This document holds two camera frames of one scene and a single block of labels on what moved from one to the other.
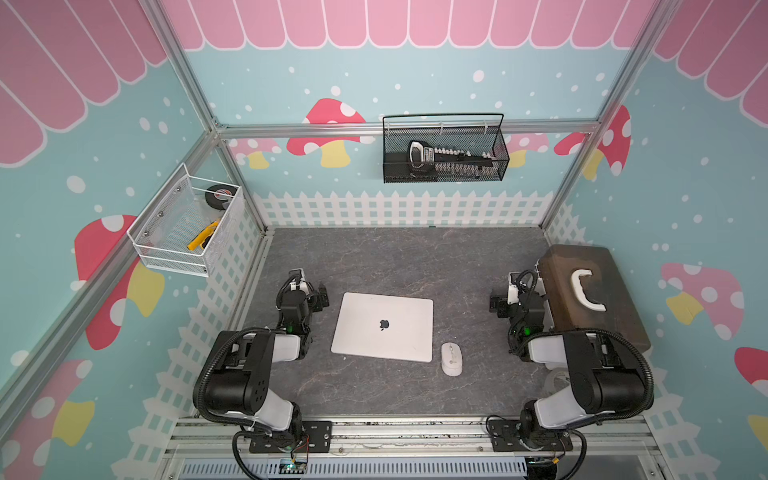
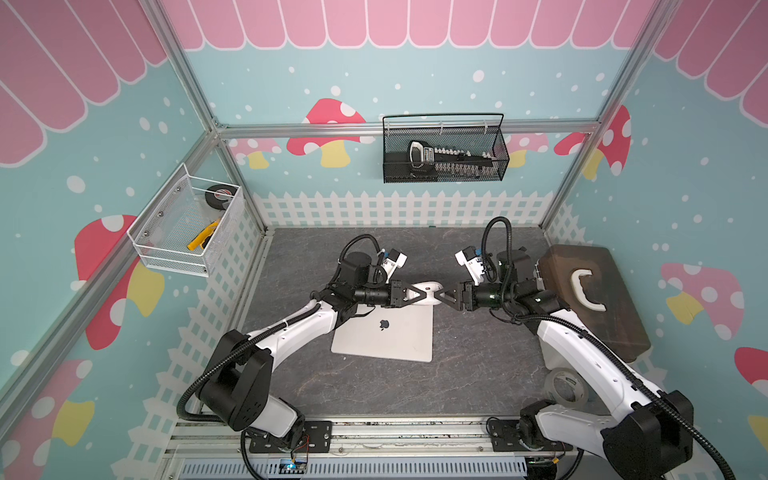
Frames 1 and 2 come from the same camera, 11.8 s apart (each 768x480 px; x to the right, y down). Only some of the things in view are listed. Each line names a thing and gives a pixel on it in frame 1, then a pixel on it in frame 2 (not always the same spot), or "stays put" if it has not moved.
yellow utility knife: [203, 237] stays put
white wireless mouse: [451, 357] to [429, 287]
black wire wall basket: [444, 148] stays put
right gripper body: [507, 311] to [484, 295]
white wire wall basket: [190, 225] stays put
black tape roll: [219, 201] stays put
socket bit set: [422, 156] stays put
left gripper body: [314, 305] to [383, 295]
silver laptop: [384, 326] stays put
